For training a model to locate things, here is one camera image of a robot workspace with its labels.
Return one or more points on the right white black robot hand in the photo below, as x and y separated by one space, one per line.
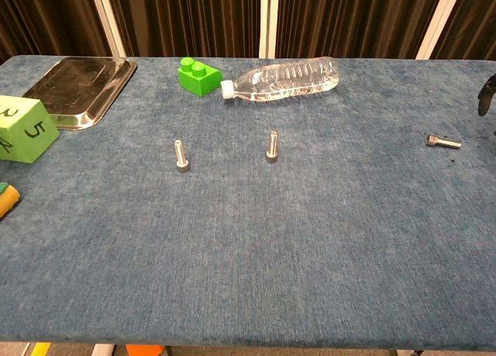
485 98

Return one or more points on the silver bolt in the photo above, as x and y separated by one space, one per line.
441 141
272 148
181 158

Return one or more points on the dark pleated curtain panel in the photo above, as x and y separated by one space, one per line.
476 22
348 18
186 18
46 18

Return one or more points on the clear plastic water bottle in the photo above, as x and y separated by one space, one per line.
286 80

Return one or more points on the blue felt table cloth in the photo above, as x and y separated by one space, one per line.
252 247

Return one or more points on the green toy building block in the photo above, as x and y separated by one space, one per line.
199 80

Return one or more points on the rectangular stainless steel tray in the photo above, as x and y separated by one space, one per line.
81 88

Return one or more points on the green numbered foam die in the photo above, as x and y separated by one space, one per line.
23 135

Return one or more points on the green yellow sponge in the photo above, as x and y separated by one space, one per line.
7 201

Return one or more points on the white partition post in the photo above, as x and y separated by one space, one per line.
439 22
108 22
268 22

